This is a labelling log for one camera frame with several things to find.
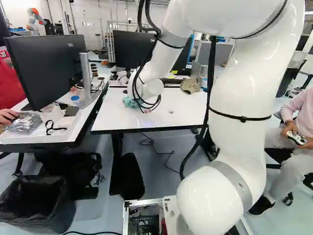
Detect green towel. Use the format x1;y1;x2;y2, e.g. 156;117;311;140
122;96;139;110

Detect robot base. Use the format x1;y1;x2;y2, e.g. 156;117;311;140
123;195;248;235

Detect white table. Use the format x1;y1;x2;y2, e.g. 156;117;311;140
90;83;221;200

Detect beige cap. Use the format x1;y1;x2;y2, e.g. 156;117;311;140
180;78;202;95

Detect white desk with monitor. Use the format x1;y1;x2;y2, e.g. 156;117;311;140
108;70;211;89

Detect black computer monitor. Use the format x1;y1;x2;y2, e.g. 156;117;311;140
112;29;157;79

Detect white desk with tray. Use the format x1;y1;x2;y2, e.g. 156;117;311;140
0;73;110;177

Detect black backpack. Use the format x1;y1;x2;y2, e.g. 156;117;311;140
36;151;103;200

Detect black monitor on silver stand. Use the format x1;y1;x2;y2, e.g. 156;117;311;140
3;34;103;112

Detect white tray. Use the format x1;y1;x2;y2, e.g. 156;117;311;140
0;107;82;145

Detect black office chair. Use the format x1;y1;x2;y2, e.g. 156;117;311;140
264;146;313;204

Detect silver foil bag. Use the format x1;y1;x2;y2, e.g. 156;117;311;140
4;111;44;134

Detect person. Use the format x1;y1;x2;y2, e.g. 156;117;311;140
248;86;313;216

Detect white game controller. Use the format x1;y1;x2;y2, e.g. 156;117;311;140
286;130;309;146

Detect person's hand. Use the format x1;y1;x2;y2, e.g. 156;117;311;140
0;109;19;124

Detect bin with black bag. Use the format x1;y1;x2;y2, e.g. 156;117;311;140
0;174;70;234

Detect black cord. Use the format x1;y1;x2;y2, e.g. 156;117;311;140
45;119;68;136

